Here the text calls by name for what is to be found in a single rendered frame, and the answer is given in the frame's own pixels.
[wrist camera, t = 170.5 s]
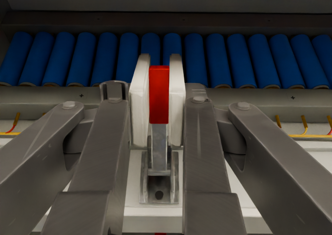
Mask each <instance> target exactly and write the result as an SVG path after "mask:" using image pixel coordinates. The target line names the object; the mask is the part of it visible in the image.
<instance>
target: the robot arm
mask: <svg viewBox="0 0 332 235"><path fill-rule="evenodd" d="M150 65H151V56H150V55H149V53H141V55H139V58H138V61H137V64H136V68H135V71H134V75H133V78H132V82H131V83H127V82H125V81H121V80H109V81H105V82H102V83H100V85H99V87H100V98H101V102H100V104H99V107H98V108H96V109H90V110H84V104H83V103H81V102H73V101H69V102H68V101H66V102H64V103H61V104H59V105H57V106H55V107H54V108H53V109H51V110H50V111H49V112H47V113H46V114H45V115H43V116H42V117H41V118H40V119H38V120H37V121H35V122H34V123H33V124H32V125H30V126H29V127H28V128H26V129H25V130H24V131H22V132H21V133H20V134H18V135H17V136H16V137H15V138H13V139H12V140H11V141H9V142H8V143H7V144H5V145H4V146H3V147H1V148H0V235H29V234H30V233H31V232H32V230H33V229H34V228H35V227H36V225H37V224H38V223H39V221H40V220H41V219H42V217H43V216H44V215H45V213H46V212H47V211H48V210H49V209H50V207H51V209H50V212H49V214H48V216H47V219H46V221H45V224H44V226H43V228H42V231H41V233H40V235H122V230H123V220H124V210H125V196H126V187H127V177H128V167H129V157H130V145H133V147H144V145H146V144H147V133H148V123H149V66H150ZM168 145H169V146H170V147H171V148H181V146H183V195H182V234H180V235H247V231H246V227H245V223H244V219H243V214H242V210H241V206H240V201H239V198H238V195H237V193H232V192H231V187H230V183H229V178H228V173H227V168H226V163H225V160H226V161H227V163H228V164H229V166H230V167H231V169H232V170H233V172H234V174H235V175H236V177H237V178H238V180H239V181H240V183H241V184H242V186H243V188H244V189H245V191H246V192H247V194H248V195H249V197H250V199H251V200H252V202H253V204H254V205H255V207H256V208H257V210H258V211H259V213H260V214H261V216H262V218H263V219H264V221H265V222H266V224H267V225H268V227H269V229H270V230H271V232H272V233H273V235H332V174H331V173H330V172H329V171H328V170H327V169H326V168H325V167H324V166H322V165H321V164H320V163H319V162H318V161H317V160H316V159H315V158H313V157H312V156H311V155H310V154H309V153H308V152H307V151H306V150H305V149H304V148H303V147H301V146H300V145H299V144H298V143H297V142H296V141H295V140H294V139H292V138H291V137H290V136H289V135H287V134H286V133H285V132H284V131H283V130H282V129H281V128H280V127H278V126H277V125H276V124H275V123H274V122H273V121H272V120H271V119H270V118H269V117H268V116H267V115H265V114H264V113H263V112H262V111H261V110H260V109H259V108H258V107H256V106H255V105H252V104H249V103H248V102H236V103H232V104H230V105H229V107H228V111H227V110H221V109H218V108H215V107H214V106H213V102H212V100H211V99H209V98H208V97H207V94H206V90H205V87H204V86H203V85H202V84H200V83H184V74H183V67H182V58H181V55H180V54H171V55H170V61H169V117H168ZM70 181H71V182H70ZM69 182H70V185H69V187H68V190H67V192H63V190H64V189H65V188H66V186H67V185H68V184H69Z"/></svg>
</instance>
